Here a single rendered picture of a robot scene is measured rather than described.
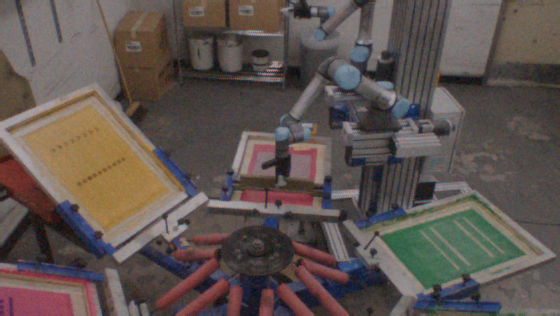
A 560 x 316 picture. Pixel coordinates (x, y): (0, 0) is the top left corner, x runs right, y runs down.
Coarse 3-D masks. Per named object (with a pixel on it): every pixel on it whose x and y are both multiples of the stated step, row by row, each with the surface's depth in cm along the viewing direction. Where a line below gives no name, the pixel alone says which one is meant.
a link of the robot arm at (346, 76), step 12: (336, 60) 281; (336, 72) 276; (348, 72) 273; (360, 72) 281; (348, 84) 276; (360, 84) 283; (372, 84) 288; (372, 96) 291; (384, 96) 294; (396, 96) 298; (384, 108) 300; (396, 108) 298
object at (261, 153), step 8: (256, 144) 356; (256, 152) 349; (264, 152) 349; (272, 152) 349; (256, 160) 341; (264, 160) 341; (248, 168) 334; (256, 168) 334; (272, 168) 334; (248, 192) 314; (256, 192) 314; (264, 192) 314; (272, 192) 314; (240, 200) 307; (248, 200) 307; (256, 200) 307; (264, 200) 308; (272, 200) 308
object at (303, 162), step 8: (296, 152) 349; (304, 152) 350; (312, 152) 350; (296, 160) 342; (304, 160) 342; (312, 160) 342; (296, 168) 334; (304, 168) 335; (312, 168) 335; (296, 176) 327; (304, 176) 328; (312, 176) 328; (280, 192) 314; (288, 200) 308; (296, 200) 308; (304, 200) 308; (312, 200) 308
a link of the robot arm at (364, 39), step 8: (376, 0) 344; (368, 8) 347; (360, 16) 353; (368, 16) 350; (360, 24) 355; (368, 24) 353; (360, 32) 357; (368, 32) 356; (360, 40) 360; (368, 40) 360; (368, 48) 361
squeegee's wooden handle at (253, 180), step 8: (240, 176) 301; (248, 176) 301; (256, 176) 301; (264, 176) 301; (272, 176) 301; (240, 184) 304; (248, 184) 303; (256, 184) 303; (264, 184) 302; (272, 184) 302; (288, 184) 301; (296, 184) 300; (304, 184) 300; (312, 184) 299
